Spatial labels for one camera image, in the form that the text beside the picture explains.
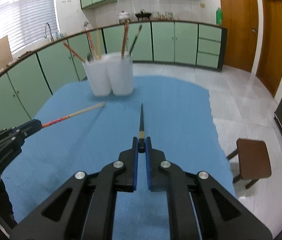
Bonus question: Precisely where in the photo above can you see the plain wooden chopstick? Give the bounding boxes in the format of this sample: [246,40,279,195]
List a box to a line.
[96,29,101,60]

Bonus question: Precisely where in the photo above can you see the black wok pan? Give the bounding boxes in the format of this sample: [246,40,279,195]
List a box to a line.
[135,10,152,21]

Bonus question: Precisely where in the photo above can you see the chrome kitchen faucet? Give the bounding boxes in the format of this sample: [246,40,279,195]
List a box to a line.
[44,23,54,42]

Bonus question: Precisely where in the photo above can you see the green bottle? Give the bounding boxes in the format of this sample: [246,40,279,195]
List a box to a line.
[216,7,223,26]

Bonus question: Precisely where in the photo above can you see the wooden door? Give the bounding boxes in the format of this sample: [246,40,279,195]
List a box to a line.
[221,0,259,72]
[257,0,282,96]

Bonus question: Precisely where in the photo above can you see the dark chopstick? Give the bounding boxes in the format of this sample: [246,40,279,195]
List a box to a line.
[128,24,143,56]

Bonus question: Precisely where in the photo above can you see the red patterned wooden chopstick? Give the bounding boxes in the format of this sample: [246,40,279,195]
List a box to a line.
[42,102,106,128]

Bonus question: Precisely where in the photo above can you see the silver metal spoon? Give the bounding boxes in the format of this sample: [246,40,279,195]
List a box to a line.
[87,53,94,62]

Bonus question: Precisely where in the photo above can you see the white ceramic pot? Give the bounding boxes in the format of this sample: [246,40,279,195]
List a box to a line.
[117,11,130,24]

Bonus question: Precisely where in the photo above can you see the brown wooden stool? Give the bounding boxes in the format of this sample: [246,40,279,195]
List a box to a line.
[227,138,272,189]

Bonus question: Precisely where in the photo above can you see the white window blinds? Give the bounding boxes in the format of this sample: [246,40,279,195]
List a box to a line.
[0,0,59,53]

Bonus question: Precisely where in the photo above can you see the green lower kitchen cabinets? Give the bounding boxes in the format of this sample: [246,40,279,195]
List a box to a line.
[0,21,227,129]

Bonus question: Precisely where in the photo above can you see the left wooden door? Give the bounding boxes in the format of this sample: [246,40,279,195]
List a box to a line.
[221,0,259,72]

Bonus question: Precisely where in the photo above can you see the blue table mat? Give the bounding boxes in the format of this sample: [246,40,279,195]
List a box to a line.
[0,75,236,240]

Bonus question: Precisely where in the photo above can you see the right wooden door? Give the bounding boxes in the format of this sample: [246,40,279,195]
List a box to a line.
[257,0,282,96]

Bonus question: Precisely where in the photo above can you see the white twin utensil holder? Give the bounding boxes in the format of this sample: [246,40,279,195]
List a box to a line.
[82,52,134,97]

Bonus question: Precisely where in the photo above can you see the wooden chopstick red end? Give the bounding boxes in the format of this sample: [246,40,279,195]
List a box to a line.
[121,21,129,60]

